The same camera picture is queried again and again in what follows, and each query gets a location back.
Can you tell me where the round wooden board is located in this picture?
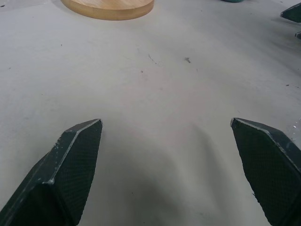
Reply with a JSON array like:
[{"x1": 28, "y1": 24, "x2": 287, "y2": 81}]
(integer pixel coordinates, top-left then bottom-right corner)
[{"x1": 60, "y1": 0, "x2": 155, "y2": 21}]

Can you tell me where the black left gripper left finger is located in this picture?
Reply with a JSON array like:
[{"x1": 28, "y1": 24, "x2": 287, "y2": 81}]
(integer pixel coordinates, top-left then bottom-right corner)
[{"x1": 0, "y1": 119, "x2": 103, "y2": 226}]

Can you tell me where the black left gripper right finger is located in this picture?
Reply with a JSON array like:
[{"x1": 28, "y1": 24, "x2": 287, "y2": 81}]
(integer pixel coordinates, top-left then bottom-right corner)
[{"x1": 230, "y1": 117, "x2": 301, "y2": 226}]

